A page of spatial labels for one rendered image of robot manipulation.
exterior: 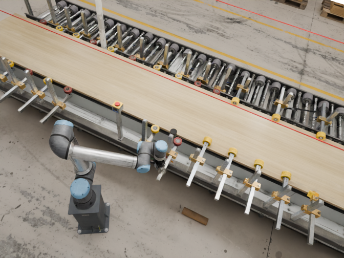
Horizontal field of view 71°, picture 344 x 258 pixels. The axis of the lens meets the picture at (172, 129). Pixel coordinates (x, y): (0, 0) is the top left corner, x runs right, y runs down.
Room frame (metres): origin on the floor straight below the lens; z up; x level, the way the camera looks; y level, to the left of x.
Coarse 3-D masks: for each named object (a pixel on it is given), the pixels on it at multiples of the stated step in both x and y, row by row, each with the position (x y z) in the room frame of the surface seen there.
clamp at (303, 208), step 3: (303, 204) 0.86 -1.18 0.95; (303, 207) 0.83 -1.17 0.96; (306, 207) 0.83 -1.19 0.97; (303, 210) 0.81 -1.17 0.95; (306, 210) 0.81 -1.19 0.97; (315, 210) 0.82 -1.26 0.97; (318, 210) 0.83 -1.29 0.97; (309, 213) 0.80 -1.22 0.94; (312, 213) 0.79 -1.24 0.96; (315, 213) 0.79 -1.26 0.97; (315, 216) 0.78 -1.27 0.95; (318, 216) 0.78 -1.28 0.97
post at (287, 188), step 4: (284, 188) 0.89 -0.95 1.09; (288, 188) 0.88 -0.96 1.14; (280, 192) 0.89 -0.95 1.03; (284, 192) 0.87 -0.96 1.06; (280, 196) 0.87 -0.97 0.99; (268, 200) 0.90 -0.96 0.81; (272, 200) 0.88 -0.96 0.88; (276, 200) 0.87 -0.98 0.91; (264, 204) 0.89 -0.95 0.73; (268, 204) 0.87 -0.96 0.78
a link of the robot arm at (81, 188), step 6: (78, 180) 0.71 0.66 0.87; (84, 180) 0.72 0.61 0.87; (90, 180) 0.75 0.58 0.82; (72, 186) 0.65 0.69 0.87; (78, 186) 0.66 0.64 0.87; (84, 186) 0.67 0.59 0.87; (90, 186) 0.70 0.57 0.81; (72, 192) 0.61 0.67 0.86; (78, 192) 0.62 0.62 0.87; (84, 192) 0.63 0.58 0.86; (90, 192) 0.66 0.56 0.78; (78, 198) 0.59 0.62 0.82; (84, 198) 0.61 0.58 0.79; (90, 198) 0.64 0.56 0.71
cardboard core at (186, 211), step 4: (184, 208) 0.93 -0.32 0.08; (184, 212) 0.89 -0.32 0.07; (188, 212) 0.90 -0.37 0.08; (192, 212) 0.91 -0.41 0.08; (196, 212) 0.92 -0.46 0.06; (188, 216) 0.87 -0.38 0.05; (192, 216) 0.87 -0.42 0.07; (196, 216) 0.87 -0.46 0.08; (200, 216) 0.88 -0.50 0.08; (196, 220) 0.84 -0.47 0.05; (200, 220) 0.84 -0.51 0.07; (204, 220) 0.85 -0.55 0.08; (204, 224) 0.81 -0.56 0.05
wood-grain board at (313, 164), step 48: (0, 48) 2.01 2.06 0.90; (48, 48) 2.16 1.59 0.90; (96, 48) 2.34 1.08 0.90; (96, 96) 1.60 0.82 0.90; (144, 96) 1.73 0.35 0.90; (192, 96) 1.87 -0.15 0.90; (240, 144) 1.36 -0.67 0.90; (288, 144) 1.48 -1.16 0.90; (336, 144) 1.61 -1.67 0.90; (336, 192) 1.06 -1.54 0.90
